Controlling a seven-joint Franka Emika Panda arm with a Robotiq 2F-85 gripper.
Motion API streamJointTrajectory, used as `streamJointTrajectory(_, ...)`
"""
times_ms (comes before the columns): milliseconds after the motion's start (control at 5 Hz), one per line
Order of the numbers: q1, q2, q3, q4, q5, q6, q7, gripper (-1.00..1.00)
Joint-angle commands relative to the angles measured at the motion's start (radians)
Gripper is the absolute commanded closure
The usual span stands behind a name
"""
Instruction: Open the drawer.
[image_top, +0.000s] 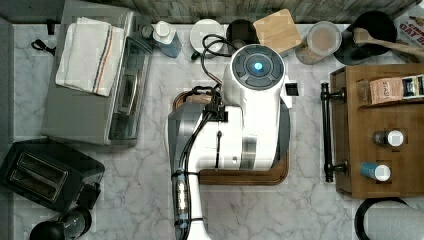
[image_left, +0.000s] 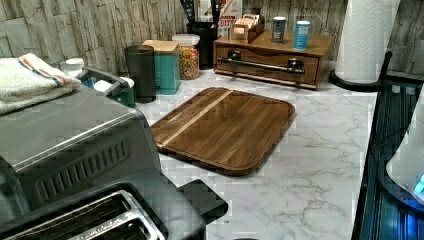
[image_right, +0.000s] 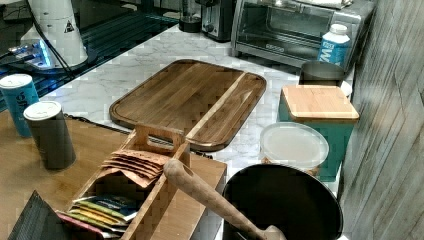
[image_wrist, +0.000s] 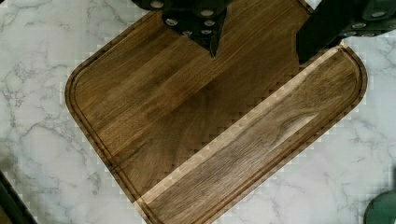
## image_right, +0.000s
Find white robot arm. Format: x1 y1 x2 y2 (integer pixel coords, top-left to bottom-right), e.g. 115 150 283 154
21 0 97 71

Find wooden cutting board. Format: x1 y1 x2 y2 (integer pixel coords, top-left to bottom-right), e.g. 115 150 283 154
109 59 266 152

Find wooden spoon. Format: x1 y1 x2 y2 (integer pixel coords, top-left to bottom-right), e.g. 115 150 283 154
163 158 287 240

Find brown tea bag packets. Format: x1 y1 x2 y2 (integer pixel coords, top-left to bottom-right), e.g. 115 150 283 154
100 149 169 188

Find clear jar plastic lid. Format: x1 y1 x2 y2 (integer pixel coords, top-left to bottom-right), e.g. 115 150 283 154
259 122 329 176

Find black grinder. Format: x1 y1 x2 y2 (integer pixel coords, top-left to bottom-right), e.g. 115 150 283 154
179 0 202 33

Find black toaster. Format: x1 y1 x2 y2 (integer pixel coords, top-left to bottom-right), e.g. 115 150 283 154
195 0 237 42

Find dark metal cup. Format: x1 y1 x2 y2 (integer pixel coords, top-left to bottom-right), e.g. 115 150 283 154
299 61 345 86

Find teal canister wooden lid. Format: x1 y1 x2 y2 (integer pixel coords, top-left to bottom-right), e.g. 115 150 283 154
278 85 359 182

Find silver toaster oven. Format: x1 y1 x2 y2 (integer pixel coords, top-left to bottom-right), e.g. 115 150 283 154
231 0 375 71

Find wooden tea bag caddy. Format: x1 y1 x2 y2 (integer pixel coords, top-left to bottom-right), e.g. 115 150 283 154
75 124 190 240

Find black utensil pot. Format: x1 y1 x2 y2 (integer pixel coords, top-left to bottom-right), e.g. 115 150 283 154
223 164 343 240

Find coloured tea bag packets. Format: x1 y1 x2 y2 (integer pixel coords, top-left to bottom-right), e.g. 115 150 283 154
57 195 139 239

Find blue white plastic bottle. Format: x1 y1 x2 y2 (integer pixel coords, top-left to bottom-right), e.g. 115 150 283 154
317 24 350 67

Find grey shaker white lid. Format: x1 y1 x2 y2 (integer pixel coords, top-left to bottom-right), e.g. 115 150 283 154
23 101 76 170

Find blue shaker white lid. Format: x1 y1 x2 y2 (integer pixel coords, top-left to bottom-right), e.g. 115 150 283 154
0 74 39 137

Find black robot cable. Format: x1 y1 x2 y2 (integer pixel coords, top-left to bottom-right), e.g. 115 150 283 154
26 0 76 79

